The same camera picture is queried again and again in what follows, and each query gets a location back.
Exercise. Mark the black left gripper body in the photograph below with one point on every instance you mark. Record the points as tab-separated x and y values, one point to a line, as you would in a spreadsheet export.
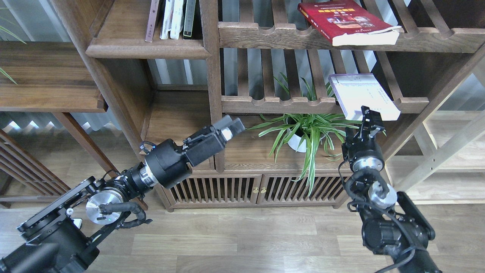
168	164

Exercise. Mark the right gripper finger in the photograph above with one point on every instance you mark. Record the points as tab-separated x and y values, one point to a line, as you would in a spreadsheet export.
367	116
376	123

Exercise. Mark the white standing book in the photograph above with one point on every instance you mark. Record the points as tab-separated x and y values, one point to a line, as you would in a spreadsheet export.
167	19
177	19

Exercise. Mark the green spider plant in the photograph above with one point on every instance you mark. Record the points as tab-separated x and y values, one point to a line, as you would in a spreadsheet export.
323	125

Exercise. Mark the dark wooden side table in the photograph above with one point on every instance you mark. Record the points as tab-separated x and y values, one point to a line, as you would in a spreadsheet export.
53	85

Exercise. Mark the red paperback book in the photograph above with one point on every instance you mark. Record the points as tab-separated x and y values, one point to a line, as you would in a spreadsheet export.
345	23

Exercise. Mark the white standing book middle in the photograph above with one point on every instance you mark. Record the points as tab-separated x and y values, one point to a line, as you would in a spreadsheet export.
177	19

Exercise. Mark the dark maroon Chinese book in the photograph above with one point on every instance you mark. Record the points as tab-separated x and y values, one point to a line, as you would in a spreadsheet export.
152	20

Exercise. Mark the dark green standing book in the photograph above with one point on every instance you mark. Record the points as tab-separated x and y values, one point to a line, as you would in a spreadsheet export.
189	16

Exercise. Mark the white standing book left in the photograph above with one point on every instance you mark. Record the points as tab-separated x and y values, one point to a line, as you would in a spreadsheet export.
167	19

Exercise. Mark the white plant pot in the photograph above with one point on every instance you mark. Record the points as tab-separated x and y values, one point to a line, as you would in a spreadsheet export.
299	137

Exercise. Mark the pale lavender white book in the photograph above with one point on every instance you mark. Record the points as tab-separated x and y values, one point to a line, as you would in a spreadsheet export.
356	90

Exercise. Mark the green plant leaves left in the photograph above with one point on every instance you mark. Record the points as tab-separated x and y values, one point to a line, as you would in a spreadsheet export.
9	45

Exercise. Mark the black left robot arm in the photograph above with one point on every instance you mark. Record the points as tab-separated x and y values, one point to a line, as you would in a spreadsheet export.
63	237

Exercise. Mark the dark wooden bookshelf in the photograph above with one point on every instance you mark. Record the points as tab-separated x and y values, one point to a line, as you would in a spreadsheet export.
252	59

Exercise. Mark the dark slatted wooden rack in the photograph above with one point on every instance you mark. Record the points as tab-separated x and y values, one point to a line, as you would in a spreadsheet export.
36	165

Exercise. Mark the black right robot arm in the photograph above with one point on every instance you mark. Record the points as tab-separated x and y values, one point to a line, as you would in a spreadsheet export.
392	224

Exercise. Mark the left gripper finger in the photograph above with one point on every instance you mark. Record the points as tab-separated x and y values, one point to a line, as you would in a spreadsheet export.
223	124
234	128

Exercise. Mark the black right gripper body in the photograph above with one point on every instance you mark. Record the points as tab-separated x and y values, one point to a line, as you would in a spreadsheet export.
361	150

